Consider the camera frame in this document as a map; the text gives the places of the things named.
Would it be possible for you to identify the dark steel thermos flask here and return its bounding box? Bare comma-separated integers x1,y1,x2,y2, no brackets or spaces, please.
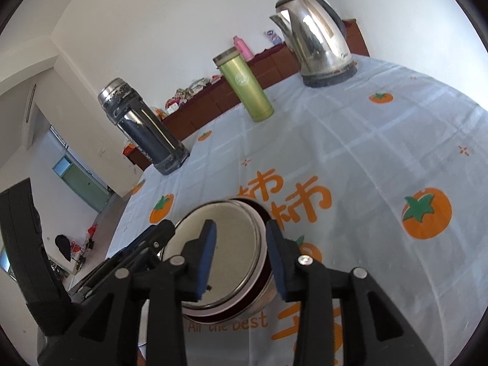
98,77,190,176

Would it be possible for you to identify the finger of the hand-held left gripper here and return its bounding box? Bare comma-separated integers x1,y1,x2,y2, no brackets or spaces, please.
107,225,158,262
78,219,177,295

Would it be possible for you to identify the pink bottle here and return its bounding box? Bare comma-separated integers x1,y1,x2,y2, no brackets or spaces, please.
233,35,254,62

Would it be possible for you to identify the green door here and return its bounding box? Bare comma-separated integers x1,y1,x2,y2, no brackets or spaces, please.
52,156,111,214

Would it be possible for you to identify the stainless steel electric kettle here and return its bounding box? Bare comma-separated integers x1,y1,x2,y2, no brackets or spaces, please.
269,0,358,88

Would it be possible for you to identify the brown low cabinet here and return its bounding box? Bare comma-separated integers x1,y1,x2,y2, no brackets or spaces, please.
122,18,370,172

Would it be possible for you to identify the white wall air conditioner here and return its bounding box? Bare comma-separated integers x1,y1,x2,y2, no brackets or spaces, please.
22,84,38,123

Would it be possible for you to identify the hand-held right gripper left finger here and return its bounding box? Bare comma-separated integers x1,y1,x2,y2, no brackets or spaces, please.
36,219,218,366

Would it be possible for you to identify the black bag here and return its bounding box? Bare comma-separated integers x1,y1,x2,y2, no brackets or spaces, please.
54,235,73,263

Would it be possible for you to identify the green tumbler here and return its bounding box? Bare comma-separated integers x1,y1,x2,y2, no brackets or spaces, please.
212,46,274,123

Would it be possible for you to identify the pink plastic bowl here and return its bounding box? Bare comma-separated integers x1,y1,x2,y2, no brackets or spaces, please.
179,197,277,325

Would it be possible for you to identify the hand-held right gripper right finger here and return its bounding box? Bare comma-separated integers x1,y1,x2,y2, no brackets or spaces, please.
266,219,437,366

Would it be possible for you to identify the pile of packets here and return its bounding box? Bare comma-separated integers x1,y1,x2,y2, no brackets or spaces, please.
164,77,222,115

